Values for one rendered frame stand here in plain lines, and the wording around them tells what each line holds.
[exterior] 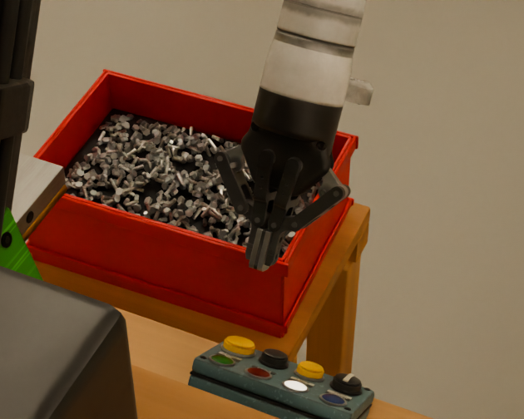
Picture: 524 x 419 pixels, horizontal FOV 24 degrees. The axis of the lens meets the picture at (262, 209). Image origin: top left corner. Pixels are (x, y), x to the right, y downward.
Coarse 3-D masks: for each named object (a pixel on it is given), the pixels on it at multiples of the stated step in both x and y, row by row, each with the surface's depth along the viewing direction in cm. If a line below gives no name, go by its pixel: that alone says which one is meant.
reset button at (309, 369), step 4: (300, 364) 108; (304, 364) 108; (308, 364) 108; (312, 364) 108; (316, 364) 108; (300, 368) 107; (304, 368) 107; (308, 368) 107; (312, 368) 107; (316, 368) 107; (320, 368) 108; (300, 372) 107; (304, 372) 107; (308, 372) 107; (312, 372) 107; (316, 372) 107; (320, 372) 108; (304, 376) 107; (308, 376) 107; (312, 376) 107; (316, 376) 107; (320, 376) 107
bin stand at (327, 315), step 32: (352, 224) 140; (352, 256) 143; (96, 288) 133; (320, 288) 133; (352, 288) 148; (160, 320) 130; (192, 320) 130; (320, 320) 151; (352, 320) 154; (288, 352) 126; (320, 352) 155; (352, 352) 160
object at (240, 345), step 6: (234, 336) 111; (228, 342) 110; (234, 342) 109; (240, 342) 109; (246, 342) 110; (252, 342) 110; (228, 348) 109; (234, 348) 109; (240, 348) 109; (246, 348) 109; (252, 348) 110; (246, 354) 109
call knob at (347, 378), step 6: (336, 378) 107; (342, 378) 106; (348, 378) 106; (354, 378) 107; (336, 384) 106; (342, 384) 106; (348, 384) 106; (354, 384) 106; (360, 384) 107; (348, 390) 106; (354, 390) 106
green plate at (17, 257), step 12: (12, 216) 75; (12, 228) 75; (12, 240) 75; (0, 252) 74; (12, 252) 75; (24, 252) 76; (0, 264) 74; (12, 264) 75; (24, 264) 76; (36, 276) 77
